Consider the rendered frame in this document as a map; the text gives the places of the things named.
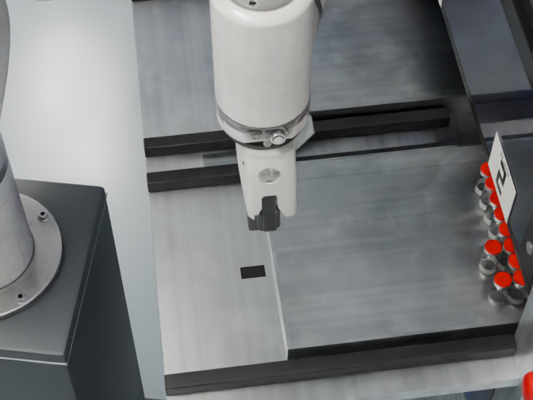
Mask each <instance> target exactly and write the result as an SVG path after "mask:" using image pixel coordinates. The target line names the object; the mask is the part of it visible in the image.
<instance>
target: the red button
mask: <svg viewBox="0 0 533 400"><path fill-rule="evenodd" d="M522 394H523V399H524V400H533V371H529V372H528V373H527V374H526V375H524V377H523V382H522Z"/></svg>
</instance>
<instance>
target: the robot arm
mask: <svg viewBox="0 0 533 400"><path fill-rule="evenodd" d="M327 1H328V0H209V4H210V18H211V32H212V46H213V73H214V87H215V101H216V113H217V120H218V122H219V124H220V126H221V128H222V129H223V130H224V131H225V132H226V133H227V135H228V136H229V137H230V138H231V139H232V140H233V141H235V142H236V154H237V160H238V166H239V171H240V180H241V184H242V188H243V196H244V200H245V203H246V207H247V221H248V228H249V230H250V231H255V230H259V231H264V232H270V231H276V230H277V228H278V227H280V210H281V211H282V213H283V214H284V215H285V216H286V217H290V216H294V215H295V213H296V212H297V164H296V148H295V139H294V138H295V137H297V135H298V134H299V132H300V131H301V130H302V129H303V128H304V127H305V124H306V122H307V120H308V118H309V104H310V87H311V70H312V56H313V45H314V40H315V36H316V31H317V28H318V25H319V23H320V19H321V17H322V14H323V12H324V8H325V6H326V4H327ZM9 59H10V16H9V11H8V6H7V3H6V0H0V121H1V114H2V105H3V100H4V96H5V90H6V80H7V75H8V68H9ZM62 260H63V239H62V236H61V233H60V230H59V226H58V225H57V223H56V220H55V218H54V217H53V216H52V215H51V214H50V212H49V211H48V210H47V209H46V208H45V207H44V206H42V205H41V204H40V203H39V202H38V201H36V200H34V199H32V198H30V197H28V196H26V195H23V194H19V192H18V188H17V184H16V181H15V178H14V175H13V171H12V167H11V165H10V160H9V157H8V154H7V151H6V146H5V144H4V140H3V138H2V134H1V131H0V320H2V319H6V318H8V317H12V316H13V315H15V314H17V313H20V312H22V311H23V310H25V309H27V308H29V307H30V306H31V305H33V304H34V303H35V302H36V301H37V300H39V299H40V298H41V297H42V296H43V295H44V294H45V293H46V292H47V290H48V289H49V288H50V287H51V285H52V284H53V282H54V281H55V279H56V277H57V275H58V273H59V270H60V267H61V264H62Z"/></svg>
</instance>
